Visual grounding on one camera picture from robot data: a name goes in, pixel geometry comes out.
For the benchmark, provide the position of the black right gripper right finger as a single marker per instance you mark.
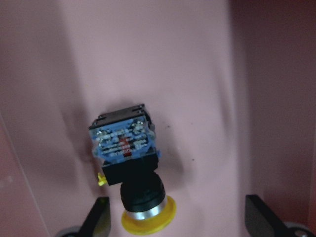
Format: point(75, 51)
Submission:
point(261, 221)

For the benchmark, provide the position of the yellow push button switch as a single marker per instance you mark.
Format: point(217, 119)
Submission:
point(125, 142)

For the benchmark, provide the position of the pink plastic bin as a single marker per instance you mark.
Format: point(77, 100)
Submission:
point(230, 86)

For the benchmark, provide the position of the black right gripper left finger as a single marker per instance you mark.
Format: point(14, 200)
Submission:
point(97, 222)

